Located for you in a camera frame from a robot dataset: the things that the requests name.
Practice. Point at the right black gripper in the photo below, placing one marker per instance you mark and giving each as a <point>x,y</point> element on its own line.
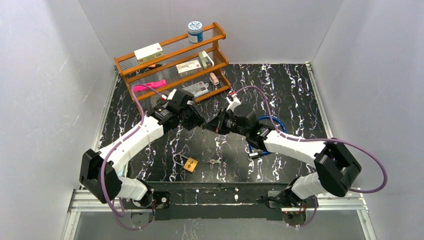
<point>218,122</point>

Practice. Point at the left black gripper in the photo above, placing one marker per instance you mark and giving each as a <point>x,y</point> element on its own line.
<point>190,117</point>

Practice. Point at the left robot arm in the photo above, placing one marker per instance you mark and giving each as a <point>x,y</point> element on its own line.
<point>99,172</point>

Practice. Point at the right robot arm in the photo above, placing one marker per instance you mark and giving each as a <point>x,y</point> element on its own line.
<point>336,168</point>

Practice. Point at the packaged item bottom shelf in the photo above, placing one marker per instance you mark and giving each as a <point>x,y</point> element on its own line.
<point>197,89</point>

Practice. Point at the silver keys near padlock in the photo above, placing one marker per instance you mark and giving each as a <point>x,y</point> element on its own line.
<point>212,161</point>

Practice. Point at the clear tape roll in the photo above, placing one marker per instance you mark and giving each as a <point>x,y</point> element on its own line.
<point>155,99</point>

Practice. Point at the brass padlock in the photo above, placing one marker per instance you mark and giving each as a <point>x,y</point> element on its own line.
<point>188,163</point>

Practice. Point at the pink plastic tool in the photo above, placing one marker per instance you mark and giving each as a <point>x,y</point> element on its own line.
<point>154,85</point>

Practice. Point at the orange wooden shelf rack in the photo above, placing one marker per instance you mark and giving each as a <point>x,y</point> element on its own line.
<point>178,50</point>

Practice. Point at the white box middle shelf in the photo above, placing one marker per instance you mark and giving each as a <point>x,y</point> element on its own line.
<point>188,68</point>

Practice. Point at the white box shelf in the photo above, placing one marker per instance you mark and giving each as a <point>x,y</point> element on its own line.
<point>148,53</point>
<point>188,68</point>

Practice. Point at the white box top shelf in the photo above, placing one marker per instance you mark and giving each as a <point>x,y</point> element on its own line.
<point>148,53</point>

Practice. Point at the blue lidded jar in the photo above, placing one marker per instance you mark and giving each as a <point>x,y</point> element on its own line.
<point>195,32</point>

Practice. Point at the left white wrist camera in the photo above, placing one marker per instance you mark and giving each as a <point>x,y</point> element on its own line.
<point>169,95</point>

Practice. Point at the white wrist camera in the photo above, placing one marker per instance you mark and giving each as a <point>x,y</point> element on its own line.
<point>169,95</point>
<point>233,101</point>

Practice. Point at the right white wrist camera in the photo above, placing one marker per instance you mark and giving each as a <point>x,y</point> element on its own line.
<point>233,101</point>

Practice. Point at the blue cable bike lock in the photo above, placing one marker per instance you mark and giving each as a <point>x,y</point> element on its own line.
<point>259,133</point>

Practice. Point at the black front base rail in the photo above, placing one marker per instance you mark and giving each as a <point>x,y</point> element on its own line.
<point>207,200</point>

